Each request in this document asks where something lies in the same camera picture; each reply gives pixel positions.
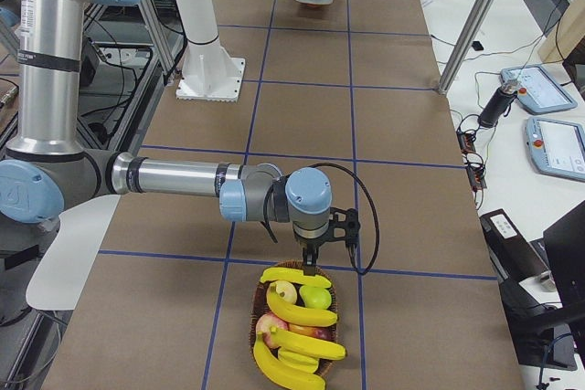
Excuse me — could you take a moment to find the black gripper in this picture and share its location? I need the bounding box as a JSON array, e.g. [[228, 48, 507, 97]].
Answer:
[[292, 226, 329, 276]]

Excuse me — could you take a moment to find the yellow banana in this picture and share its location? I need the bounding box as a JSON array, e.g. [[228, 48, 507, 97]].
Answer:
[[270, 326, 346, 361], [266, 282, 338, 327]]

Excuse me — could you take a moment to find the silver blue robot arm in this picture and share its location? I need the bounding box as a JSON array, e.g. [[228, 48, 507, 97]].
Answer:
[[1, 0, 333, 275]]

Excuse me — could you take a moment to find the yellow banana basket top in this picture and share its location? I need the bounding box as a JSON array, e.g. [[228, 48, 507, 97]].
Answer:
[[260, 267, 332, 289]]

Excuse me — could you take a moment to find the yellow banana basket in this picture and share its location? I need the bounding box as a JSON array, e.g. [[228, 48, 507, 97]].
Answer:
[[260, 267, 332, 289], [252, 332, 326, 390]]

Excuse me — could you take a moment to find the woven brown fruit basket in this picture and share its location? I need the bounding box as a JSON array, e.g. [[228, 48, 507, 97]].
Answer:
[[250, 260, 347, 389]]

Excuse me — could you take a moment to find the yellow banana basket bottom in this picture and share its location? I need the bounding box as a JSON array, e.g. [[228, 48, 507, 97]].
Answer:
[[252, 332, 326, 390]]

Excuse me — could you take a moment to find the pink apple upper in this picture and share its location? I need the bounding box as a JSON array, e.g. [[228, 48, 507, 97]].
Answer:
[[273, 280, 298, 304]]

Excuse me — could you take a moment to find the pink apple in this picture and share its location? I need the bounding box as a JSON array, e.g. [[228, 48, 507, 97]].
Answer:
[[273, 280, 298, 304], [255, 311, 289, 349]]

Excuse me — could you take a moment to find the green pear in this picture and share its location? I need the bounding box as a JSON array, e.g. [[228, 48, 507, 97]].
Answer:
[[299, 285, 333, 310]]

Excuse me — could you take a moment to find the pink apple lower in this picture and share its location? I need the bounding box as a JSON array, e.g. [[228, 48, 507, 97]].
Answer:
[[255, 311, 289, 349]]

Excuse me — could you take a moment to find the red yellow mango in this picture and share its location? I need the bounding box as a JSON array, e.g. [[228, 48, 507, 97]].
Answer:
[[288, 323, 333, 341]]

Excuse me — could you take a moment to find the yellow starfruit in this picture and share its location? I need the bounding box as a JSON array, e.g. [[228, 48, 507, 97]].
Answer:
[[277, 348, 320, 374]]

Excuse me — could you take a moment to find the black box with label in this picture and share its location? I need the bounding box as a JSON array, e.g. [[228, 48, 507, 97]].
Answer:
[[480, 209, 557, 292]]

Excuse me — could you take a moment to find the white pillar with base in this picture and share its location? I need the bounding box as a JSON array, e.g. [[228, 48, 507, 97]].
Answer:
[[175, 0, 246, 102]]

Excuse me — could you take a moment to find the brown paper table cover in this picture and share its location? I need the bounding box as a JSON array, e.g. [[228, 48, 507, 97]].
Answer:
[[43, 0, 523, 389]]

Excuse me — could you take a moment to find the white chair back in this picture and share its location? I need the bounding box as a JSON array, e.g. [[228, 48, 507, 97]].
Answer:
[[26, 195, 120, 311]]

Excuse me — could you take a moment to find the black water bottle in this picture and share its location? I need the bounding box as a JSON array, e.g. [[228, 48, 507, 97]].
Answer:
[[478, 79, 519, 128]]

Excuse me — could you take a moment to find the black monitor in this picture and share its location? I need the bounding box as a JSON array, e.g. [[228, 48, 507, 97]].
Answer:
[[527, 202, 584, 363]]

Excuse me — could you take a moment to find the small black puck device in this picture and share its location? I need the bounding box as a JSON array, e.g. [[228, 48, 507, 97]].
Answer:
[[472, 40, 484, 51]]

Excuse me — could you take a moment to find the blue teach pendant near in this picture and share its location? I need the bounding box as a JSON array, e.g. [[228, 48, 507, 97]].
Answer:
[[525, 117, 584, 182]]

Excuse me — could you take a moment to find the blue teach pendant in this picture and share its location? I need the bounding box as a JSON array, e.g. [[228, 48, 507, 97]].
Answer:
[[525, 117, 584, 182], [500, 65, 577, 115]]

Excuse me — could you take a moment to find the blue teach pendant far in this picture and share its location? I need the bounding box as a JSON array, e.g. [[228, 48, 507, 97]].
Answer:
[[500, 65, 577, 115]]

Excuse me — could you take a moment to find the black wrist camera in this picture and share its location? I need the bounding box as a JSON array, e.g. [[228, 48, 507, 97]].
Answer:
[[329, 207, 360, 258]]

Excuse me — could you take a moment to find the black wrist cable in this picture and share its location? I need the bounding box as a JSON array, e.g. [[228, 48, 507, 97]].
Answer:
[[261, 162, 382, 277]]

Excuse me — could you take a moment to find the aluminium frame post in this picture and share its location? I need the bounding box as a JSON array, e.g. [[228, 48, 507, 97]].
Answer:
[[437, 0, 494, 95]]

